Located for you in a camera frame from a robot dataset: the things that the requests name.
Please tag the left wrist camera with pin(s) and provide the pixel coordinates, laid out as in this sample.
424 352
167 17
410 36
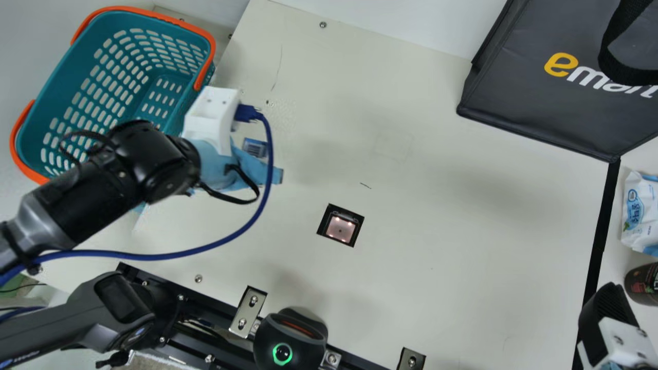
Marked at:
211 118

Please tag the dark coffee bottle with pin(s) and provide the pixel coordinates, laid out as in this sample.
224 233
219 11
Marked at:
645 285

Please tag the teal shopping basket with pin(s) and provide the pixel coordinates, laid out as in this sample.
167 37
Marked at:
77 87

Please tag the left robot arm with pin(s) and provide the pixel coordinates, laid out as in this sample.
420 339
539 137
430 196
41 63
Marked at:
103 185

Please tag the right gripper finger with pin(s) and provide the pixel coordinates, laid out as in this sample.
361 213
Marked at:
606 313

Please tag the blue box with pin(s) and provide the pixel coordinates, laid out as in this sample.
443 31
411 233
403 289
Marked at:
255 148

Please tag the black device with green light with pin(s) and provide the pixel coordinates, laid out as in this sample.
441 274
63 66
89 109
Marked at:
288 339

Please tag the white wipes packet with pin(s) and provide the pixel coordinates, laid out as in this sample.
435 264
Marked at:
640 210

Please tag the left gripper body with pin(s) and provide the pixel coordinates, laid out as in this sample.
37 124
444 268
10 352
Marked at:
221 172

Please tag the black strip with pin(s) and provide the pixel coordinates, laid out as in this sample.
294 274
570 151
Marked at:
601 236

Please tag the small square scanner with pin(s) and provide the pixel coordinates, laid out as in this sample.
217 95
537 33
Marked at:
340 226

